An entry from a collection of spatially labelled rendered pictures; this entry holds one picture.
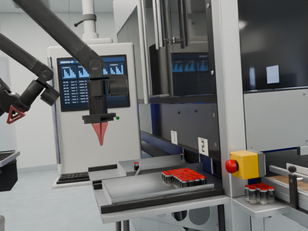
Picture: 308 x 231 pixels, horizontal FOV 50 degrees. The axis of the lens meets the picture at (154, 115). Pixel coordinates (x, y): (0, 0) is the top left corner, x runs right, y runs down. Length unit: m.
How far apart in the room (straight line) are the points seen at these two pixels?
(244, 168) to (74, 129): 1.21
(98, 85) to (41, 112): 5.50
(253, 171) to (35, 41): 5.92
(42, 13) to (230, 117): 0.64
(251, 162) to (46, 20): 0.72
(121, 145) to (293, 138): 1.09
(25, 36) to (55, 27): 5.62
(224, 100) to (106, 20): 5.80
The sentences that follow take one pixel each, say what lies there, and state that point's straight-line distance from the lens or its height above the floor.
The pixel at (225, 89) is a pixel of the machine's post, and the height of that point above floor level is 1.22.
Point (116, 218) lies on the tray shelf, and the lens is 1.00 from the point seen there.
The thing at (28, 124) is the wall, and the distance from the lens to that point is 6.53.
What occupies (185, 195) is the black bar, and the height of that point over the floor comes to 0.90.
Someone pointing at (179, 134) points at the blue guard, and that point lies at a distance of 1.47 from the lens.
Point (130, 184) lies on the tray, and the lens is 1.30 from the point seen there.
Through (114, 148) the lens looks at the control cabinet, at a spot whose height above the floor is 0.93.
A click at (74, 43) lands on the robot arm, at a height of 1.39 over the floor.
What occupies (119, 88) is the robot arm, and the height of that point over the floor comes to 1.25.
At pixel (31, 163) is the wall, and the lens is 6.61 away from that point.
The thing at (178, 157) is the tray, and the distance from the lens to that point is 1.69.
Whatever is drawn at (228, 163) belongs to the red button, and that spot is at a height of 1.01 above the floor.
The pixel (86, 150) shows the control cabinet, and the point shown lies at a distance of 1.96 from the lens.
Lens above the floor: 1.21
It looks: 3 degrees down
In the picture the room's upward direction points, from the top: 4 degrees counter-clockwise
